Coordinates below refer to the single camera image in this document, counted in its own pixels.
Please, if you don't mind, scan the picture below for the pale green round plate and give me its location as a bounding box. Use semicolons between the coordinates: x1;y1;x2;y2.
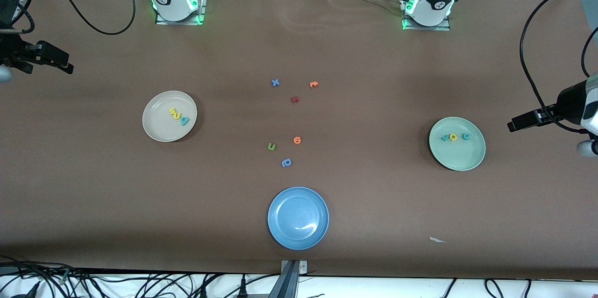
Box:
429;117;486;171

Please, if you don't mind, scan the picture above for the beige round plate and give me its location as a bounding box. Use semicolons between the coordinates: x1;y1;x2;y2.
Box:
142;91;198;142

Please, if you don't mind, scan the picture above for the brown table cover sheet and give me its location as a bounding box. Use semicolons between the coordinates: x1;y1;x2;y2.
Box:
0;0;598;281

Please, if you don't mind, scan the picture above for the blue round plate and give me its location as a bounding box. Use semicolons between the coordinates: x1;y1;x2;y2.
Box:
268;187;329;250

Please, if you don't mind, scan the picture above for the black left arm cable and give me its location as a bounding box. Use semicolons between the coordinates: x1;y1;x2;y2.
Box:
519;0;598;134

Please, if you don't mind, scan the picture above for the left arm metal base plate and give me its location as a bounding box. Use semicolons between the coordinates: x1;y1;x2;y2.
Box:
402;0;451;31

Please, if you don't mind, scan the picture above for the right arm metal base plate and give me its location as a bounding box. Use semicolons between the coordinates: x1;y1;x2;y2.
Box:
155;0;206;25

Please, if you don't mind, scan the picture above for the aluminium table edge bracket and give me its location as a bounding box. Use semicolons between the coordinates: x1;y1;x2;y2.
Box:
269;260;308;298

